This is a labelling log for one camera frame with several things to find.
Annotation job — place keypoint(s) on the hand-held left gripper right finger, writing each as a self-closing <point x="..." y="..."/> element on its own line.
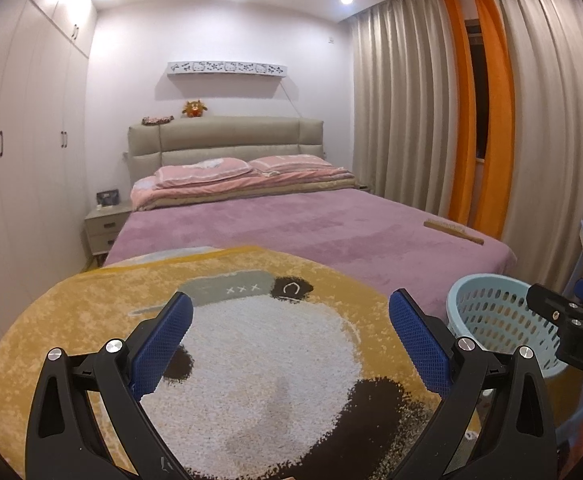
<point x="421" y="345"/>

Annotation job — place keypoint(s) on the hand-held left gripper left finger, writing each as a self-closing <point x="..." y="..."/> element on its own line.
<point x="164" y="345"/>

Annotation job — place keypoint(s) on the light blue plastic basket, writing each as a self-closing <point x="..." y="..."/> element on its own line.
<point x="496" y="320"/>

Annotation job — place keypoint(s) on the round yellow dog rug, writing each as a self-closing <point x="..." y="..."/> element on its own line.
<point x="71" y="300"/>

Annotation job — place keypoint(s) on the wooden brush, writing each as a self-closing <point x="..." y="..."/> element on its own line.
<point x="454" y="232"/>

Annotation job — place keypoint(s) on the beige nightstand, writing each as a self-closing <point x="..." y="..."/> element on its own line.
<point x="104" y="232"/>

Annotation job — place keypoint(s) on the folded pink quilt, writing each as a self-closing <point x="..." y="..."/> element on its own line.
<point x="211" y="191"/>

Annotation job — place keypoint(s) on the purple bedspread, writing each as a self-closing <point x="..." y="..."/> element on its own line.
<point x="296" y="225"/>

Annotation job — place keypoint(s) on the pink pillow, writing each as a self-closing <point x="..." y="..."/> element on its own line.
<point x="201" y="169"/>
<point x="286" y="164"/>

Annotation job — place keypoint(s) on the orange curtain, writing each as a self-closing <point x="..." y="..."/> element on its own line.
<point x="459" y="110"/>
<point x="496" y="135"/>

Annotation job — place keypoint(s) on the beige curtain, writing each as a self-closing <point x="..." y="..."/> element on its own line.
<point x="401" y="110"/>
<point x="556" y="110"/>

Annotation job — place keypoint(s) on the folded beige blanket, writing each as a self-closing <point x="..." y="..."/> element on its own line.
<point x="301" y="191"/>

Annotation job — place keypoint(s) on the beige padded bed headboard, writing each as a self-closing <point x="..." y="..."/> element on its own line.
<point x="221" y="140"/>

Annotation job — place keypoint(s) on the white wardrobe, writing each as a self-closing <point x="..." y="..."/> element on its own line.
<point x="21" y="185"/>

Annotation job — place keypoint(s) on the pink patterned fabric item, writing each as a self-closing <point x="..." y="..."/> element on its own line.
<point x="156" y="120"/>

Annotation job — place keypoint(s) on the dark window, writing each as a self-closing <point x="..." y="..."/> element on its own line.
<point x="476" y="85"/>

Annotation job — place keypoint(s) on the orange plush toy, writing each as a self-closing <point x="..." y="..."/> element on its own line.
<point x="194" y="109"/>

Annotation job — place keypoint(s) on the dark photo frame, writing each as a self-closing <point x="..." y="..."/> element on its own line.
<point x="107" y="198"/>

